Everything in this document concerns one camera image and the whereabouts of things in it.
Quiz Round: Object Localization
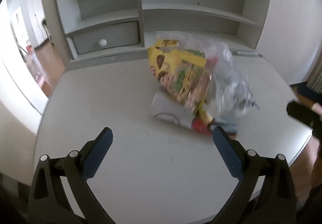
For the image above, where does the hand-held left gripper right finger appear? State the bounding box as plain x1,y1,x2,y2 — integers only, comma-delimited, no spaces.
213,125,300,224

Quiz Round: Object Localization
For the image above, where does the clear plastic bag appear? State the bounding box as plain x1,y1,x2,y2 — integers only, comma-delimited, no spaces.
155,31,261,119

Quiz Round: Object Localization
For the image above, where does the red wrapper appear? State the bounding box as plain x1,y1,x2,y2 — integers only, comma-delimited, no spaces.
192,118,213,135

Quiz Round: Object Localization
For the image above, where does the grey drawer with white knob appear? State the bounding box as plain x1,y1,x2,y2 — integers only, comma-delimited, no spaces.
72,21,140,55

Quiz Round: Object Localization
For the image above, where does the light blue packet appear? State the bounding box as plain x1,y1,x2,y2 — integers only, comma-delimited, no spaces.
210,117,238,135

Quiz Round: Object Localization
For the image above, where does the grey white packet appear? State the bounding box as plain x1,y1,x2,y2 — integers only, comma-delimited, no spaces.
150,91,194,130

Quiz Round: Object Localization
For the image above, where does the dark mat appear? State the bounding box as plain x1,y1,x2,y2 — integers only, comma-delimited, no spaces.
289,83,322,104

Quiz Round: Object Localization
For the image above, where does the light curtain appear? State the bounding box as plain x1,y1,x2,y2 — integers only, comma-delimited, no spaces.
305,62,322,95

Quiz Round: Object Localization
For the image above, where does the yellow snack packet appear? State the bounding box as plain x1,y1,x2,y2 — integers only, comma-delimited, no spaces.
147,39,214,116

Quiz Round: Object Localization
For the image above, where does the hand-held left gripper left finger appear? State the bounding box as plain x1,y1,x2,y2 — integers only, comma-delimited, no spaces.
27,127,114,224

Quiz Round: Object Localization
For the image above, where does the pink cloth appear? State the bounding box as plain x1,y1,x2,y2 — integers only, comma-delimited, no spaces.
311,136,322,188

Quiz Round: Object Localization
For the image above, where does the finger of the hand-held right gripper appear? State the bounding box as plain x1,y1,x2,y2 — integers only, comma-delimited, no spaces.
286,100,322,129

